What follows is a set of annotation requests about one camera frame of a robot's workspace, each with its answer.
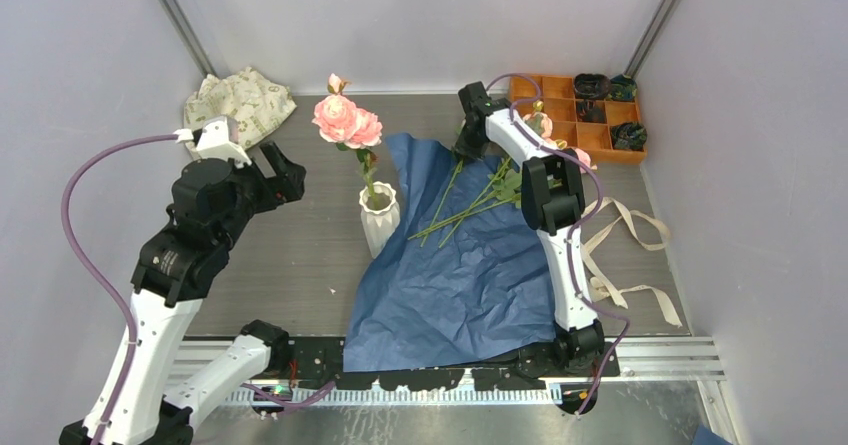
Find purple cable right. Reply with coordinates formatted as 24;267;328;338
485;72;632;420

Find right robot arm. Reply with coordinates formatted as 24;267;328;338
455;100;605;376

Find metal corner rail right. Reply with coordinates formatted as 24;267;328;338
624;0;681;78

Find metal corner rail left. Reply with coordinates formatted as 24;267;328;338
158;0;217;76

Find white ribbed vase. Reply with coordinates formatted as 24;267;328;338
359;181;400;258

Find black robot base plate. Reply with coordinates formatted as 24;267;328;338
257;336;600;391

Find purple cable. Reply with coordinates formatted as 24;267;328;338
485;72;632;420
61;133;336;445

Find wooden compartment tray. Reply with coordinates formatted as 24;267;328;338
508;74;647;165

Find pink flower stem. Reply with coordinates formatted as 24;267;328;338
312;73;388;211
419;119;466;248
421;158;521;236

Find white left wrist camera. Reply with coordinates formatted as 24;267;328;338
175;115;252;168

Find dark rolled fabric item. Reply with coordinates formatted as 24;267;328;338
576;100;607;124
607;74;638;102
573;73;611;100
610;122;648;152

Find blue wrapping paper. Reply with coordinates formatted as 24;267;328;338
343;133;554;372

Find metal corner rail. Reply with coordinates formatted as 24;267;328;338
158;0;217;76
624;0;681;78

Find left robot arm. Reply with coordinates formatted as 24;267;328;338
59;143;306;444

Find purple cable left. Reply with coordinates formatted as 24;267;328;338
61;133;336;445

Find patterned cream cloth bag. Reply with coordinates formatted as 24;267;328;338
183;66;297;149

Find beige printed ribbon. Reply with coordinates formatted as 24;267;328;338
579;196;684;329

